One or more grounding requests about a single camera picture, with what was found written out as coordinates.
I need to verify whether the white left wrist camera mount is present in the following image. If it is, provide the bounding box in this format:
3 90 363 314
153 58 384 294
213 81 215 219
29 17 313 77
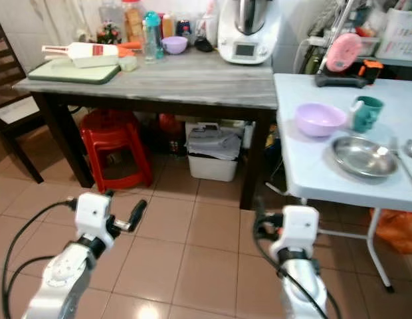
74 192 115 243

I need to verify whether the teal mug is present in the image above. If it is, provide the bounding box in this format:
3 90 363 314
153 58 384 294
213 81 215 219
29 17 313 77
350 95 385 134

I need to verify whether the white kitchen food processor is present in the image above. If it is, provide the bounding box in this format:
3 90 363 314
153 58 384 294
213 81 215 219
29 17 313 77
217 0 284 66

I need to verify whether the small black object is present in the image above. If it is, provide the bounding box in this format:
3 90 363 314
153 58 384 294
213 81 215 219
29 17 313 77
192 36 215 53

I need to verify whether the red container under table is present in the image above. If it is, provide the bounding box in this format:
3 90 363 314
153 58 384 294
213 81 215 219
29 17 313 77
157 112 184 138

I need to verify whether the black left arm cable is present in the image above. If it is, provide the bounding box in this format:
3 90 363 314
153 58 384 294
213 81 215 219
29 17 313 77
2 201 79 319

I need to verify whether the white slicer with red label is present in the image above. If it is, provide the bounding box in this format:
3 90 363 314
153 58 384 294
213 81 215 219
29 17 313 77
41 41 142 70

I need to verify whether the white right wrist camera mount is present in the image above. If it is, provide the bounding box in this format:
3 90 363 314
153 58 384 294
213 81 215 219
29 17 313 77
270 205 320 258

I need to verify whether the white plastic bin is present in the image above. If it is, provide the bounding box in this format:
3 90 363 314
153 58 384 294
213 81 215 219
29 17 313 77
187 152 240 183

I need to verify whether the grey wood-top table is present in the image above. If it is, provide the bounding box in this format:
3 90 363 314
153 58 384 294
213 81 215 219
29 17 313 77
11 49 280 211

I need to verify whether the orange plastic bag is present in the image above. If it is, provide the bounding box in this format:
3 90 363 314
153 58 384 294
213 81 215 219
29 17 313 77
368 207 412 255

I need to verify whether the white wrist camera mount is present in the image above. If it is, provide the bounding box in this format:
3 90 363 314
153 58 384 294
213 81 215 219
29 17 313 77
270 205 320 258
74 192 115 243

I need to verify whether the small purple bowl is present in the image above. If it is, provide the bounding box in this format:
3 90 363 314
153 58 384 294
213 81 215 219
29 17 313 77
161 35 189 56

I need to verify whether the clear glass jar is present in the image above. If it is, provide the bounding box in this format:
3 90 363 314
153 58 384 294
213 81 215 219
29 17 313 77
97 0 124 45

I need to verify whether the green cutting board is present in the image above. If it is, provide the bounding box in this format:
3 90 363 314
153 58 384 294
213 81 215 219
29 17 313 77
27 59 122 86

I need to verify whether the stainless steel plate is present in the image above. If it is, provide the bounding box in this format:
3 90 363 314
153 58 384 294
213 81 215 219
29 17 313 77
330 136 399 179

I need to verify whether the large purple plastic bowl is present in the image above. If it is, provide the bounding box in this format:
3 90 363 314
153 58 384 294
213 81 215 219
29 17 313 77
293 102 348 139

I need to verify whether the dark wooden chair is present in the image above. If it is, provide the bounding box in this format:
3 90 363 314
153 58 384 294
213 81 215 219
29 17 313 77
0 23 45 185

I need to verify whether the white folding table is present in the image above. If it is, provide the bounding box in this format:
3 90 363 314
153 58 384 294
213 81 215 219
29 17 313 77
264 72 412 294

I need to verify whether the black and orange device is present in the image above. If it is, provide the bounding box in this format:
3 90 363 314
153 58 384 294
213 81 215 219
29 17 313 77
314 59 385 90

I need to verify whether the white plastic basket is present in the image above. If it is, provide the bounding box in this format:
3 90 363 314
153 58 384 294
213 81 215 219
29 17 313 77
375 7 412 61

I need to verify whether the red plastic stool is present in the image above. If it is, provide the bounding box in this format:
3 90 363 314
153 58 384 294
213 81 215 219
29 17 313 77
79 108 154 194

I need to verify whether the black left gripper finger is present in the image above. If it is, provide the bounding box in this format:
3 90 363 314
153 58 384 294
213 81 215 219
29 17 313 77
129 199 148 233

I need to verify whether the teal water bottle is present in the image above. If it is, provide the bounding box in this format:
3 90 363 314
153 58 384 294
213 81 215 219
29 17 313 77
143 11 163 63

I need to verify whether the steel cutlery handle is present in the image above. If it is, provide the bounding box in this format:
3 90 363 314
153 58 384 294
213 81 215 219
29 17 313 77
388 136 412 191

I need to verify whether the glass jar with orange lid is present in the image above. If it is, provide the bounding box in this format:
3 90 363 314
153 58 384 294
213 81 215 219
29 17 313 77
121 0 144 45

